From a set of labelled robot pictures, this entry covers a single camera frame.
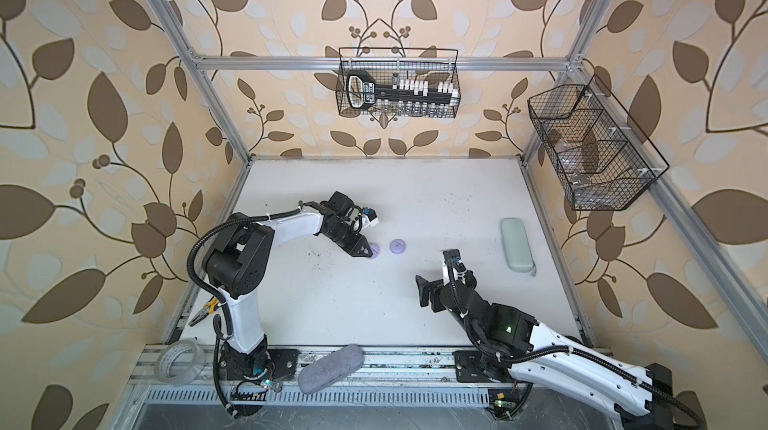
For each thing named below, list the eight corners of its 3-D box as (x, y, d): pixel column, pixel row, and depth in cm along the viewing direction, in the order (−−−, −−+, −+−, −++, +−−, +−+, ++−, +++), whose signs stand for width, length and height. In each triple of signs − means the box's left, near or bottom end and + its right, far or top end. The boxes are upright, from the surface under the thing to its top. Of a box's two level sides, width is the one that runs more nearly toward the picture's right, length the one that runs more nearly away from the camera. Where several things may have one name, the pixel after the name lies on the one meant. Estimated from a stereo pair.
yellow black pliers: (192, 326, 83) (187, 324, 82) (217, 298, 89) (213, 295, 87) (198, 330, 83) (193, 328, 81) (222, 301, 88) (218, 298, 86)
